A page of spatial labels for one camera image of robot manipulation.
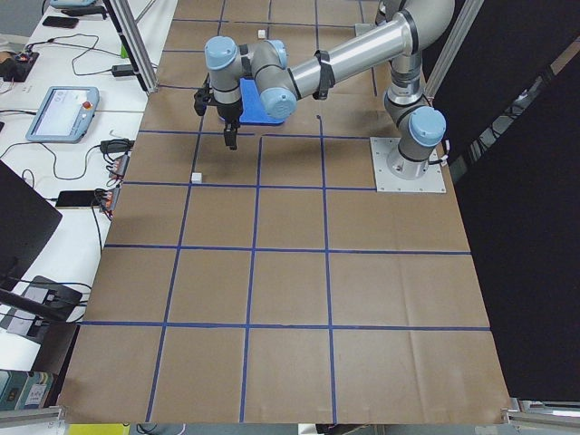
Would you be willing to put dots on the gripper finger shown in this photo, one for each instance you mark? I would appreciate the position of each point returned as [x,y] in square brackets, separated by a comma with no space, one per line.
[230,134]

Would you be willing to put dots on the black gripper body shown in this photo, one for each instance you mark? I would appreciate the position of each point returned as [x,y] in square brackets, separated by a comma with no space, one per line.
[227,113]

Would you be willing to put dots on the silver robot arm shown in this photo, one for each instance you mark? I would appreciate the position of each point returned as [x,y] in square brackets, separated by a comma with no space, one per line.
[403,29]

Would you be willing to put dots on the blue plastic tray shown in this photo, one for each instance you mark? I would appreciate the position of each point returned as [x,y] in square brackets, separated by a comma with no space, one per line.
[254,112]

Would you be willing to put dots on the black power adapter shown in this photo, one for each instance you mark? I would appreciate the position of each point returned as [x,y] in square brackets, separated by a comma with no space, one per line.
[122,70]

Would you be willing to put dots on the teach pendant tablet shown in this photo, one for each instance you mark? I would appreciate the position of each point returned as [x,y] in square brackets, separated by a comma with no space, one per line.
[65,114]

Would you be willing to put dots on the black smartphone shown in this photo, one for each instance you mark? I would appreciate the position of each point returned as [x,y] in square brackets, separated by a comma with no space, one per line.
[60,22]

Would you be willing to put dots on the black monitor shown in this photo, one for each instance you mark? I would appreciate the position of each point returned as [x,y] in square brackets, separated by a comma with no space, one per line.
[28,222]

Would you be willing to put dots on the aluminium frame post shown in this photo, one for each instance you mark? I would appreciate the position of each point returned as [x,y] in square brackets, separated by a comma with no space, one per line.
[129,34]

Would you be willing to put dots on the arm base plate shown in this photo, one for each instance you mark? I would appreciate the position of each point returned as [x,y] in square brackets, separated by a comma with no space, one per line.
[395,174]

